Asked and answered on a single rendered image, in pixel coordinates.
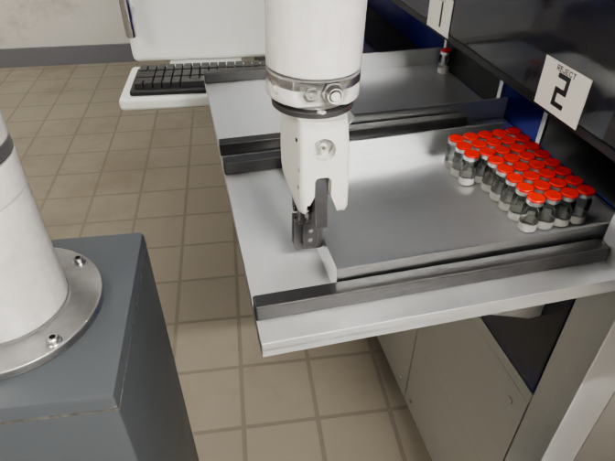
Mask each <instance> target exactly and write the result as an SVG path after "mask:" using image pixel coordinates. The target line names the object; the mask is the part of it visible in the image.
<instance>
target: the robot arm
mask: <svg viewBox="0 0 615 461"><path fill-rule="evenodd" d="M367 1H368V0H264V31H265V74H266V92H267V94H268V95H269V96H270V97H271V102H272V105H273V106H274V107H275V108H276V109H277V110H278V111H279V112H280V113H281V161H282V168H283V172H284V175H285V178H286V182H287V184H288V187H289V189H290V192H291V195H292V206H293V211H297V213H292V242H293V244H294V248H295V250H296V251H300V250H307V249H315V248H320V247H321V246H322V245H323V232H324V228H327V227H328V195H330V197H331V199H332V201H333V203H334V205H335V207H336V210H345V209H346V207H347V203H348V185H349V155H350V145H349V124H348V115H347V112H348V111H349V110H350V109H351V107H352V105H353V101H354V100H355V99H356V98H357V97H358V95H359V89H360V79H361V60H362V50H363V40H364V30H365V20H366V10H367ZM103 297H104V287H103V279H102V276H101V274H100V272H99V270H98V268H97V267H96V266H95V264H94V263H93V262H92V261H91V260H89V259H88V258H86V257H85V256H83V255H82V254H79V253H77V252H74V251H70V250H66V249H61V248H54V247H53V245H52V242H51V239H50V237H49V234H48V231H47V229H46V226H45V223H44V221H43V219H42V217H41V214H40V212H39V209H38V205H37V202H36V201H35V198H34V196H33V193H32V190H31V188H30V185H29V184H28V181H27V177H26V173H25V171H24V168H23V167H22V164H21V161H20V159H19V156H18V154H17V151H16V148H15V145H14V143H13V141H12V138H11V135H10V133H9V131H8V128H7V126H6V123H5V119H4V117H3V115H2V113H1V110H0V381H1V380H4V379H8V378H11V377H14V376H17V375H20V374H22V373H25V372H27V371H29V370H33V369H34V368H37V367H39V366H41V365H42V364H44V363H46V362H48V361H50V360H51V359H54V358H56V357H57V356H58V355H59V354H60V353H62V352H63V351H65V350H66V349H67V348H69V347H70V346H71V345H73V344H74V343H75V342H76V341H77V340H78V339H79V338H80V337H82V336H83V334H84V333H85V332H86V331H87V330H88V328H89V327H90V326H91V325H92V323H93V322H94V320H95V318H96V317H97V316H98V314H99V312H100V310H101V307H102V304H103Z"/></svg>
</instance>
